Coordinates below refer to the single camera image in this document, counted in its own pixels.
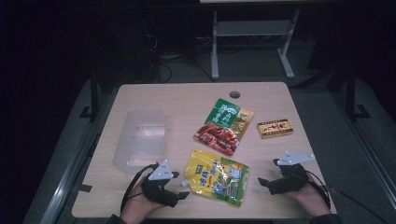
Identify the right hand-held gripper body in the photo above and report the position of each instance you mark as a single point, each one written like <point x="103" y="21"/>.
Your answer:
<point x="291" y="179"/>

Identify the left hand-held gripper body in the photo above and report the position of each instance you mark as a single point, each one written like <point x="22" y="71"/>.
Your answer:
<point x="158" y="186"/>

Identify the small yellow and red box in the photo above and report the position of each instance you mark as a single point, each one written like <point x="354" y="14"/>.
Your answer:
<point x="275" y="128"/>

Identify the yellow spout pouch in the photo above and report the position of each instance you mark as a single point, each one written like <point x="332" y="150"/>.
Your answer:
<point x="218" y="177"/>

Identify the clear plastic container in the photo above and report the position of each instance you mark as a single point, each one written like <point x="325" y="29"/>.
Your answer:
<point x="140" y="146"/>

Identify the person's right hand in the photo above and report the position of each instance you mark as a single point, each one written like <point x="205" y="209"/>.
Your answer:
<point x="311" y="199"/>

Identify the person's left hand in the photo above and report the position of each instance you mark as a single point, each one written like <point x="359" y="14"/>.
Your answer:
<point x="137" y="205"/>

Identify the green and red snack packet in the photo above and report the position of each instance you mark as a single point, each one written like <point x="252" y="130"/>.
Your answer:
<point x="224" y="127"/>

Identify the black metal stand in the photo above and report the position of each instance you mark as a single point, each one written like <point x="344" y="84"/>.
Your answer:
<point x="351" y="93"/>
<point x="94" y="93"/>

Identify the black table edge bracket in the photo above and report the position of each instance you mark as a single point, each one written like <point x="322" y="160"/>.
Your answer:
<point x="82" y="188"/>
<point x="333" y="188"/>

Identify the aluminium rail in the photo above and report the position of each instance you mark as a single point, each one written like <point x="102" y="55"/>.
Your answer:
<point x="65" y="174"/>
<point x="367" y="146"/>

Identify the white metal table frame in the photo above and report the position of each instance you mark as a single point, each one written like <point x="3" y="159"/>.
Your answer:
<point x="249" y="28"/>

